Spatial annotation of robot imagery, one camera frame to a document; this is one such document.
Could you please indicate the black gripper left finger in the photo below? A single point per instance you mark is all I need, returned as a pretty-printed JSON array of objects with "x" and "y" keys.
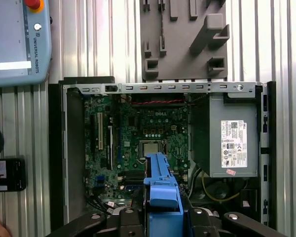
[{"x": 129, "y": 222}]

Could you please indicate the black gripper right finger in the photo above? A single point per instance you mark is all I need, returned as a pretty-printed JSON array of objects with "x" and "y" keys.
[{"x": 199, "y": 222}]

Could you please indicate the hard disk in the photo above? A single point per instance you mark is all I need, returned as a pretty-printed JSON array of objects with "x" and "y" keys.
[{"x": 162, "y": 187}]

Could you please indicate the black RAM slot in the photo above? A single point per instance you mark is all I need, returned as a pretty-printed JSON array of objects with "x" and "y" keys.
[{"x": 130, "y": 175}]

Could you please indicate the black CPU socket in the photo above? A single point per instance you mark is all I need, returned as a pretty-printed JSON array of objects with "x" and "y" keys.
[{"x": 139, "y": 148}]

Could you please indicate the grey power supply unit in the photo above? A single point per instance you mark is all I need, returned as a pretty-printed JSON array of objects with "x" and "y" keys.
[{"x": 213, "y": 148}]

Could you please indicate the silver CPU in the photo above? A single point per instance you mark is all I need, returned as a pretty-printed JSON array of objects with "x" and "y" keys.
[{"x": 150, "y": 149}]

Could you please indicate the black expansion slot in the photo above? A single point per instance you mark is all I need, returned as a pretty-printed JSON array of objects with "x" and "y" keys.
[{"x": 110, "y": 148}]

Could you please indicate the black graphics card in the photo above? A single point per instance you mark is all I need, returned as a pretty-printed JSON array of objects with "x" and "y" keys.
[{"x": 75, "y": 148}]

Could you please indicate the white expansion slot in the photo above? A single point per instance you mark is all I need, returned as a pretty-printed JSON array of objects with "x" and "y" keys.
[{"x": 100, "y": 130}]

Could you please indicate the green motherboard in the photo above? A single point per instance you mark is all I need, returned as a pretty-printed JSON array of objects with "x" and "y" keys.
[{"x": 162, "y": 123}]

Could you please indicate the black smartphone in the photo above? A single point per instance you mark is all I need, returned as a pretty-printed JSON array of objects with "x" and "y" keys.
[{"x": 12, "y": 172}]

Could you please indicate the black open PC case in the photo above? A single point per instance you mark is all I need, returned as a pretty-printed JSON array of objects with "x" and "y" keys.
[{"x": 162, "y": 87}]

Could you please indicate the grey parts rack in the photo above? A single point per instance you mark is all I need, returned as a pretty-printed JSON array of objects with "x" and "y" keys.
[{"x": 182, "y": 64}]

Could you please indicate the pale blue teach pendant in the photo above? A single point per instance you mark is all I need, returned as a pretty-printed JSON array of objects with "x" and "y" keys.
[{"x": 12, "y": 39}]

